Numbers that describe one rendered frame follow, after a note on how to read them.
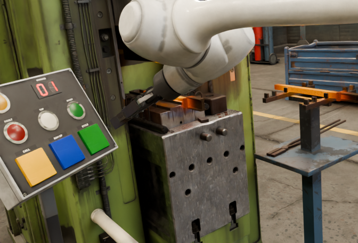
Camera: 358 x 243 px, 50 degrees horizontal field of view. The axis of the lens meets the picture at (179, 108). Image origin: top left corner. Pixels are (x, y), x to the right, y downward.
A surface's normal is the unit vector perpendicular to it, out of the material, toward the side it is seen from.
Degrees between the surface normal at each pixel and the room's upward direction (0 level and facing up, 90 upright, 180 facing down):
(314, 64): 89
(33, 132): 60
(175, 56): 145
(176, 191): 90
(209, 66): 138
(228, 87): 90
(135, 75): 90
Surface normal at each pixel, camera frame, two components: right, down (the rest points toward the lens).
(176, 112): 0.57, 0.14
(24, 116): 0.69, -0.46
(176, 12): 0.15, -0.22
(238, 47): 0.18, 0.51
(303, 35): -0.82, 0.22
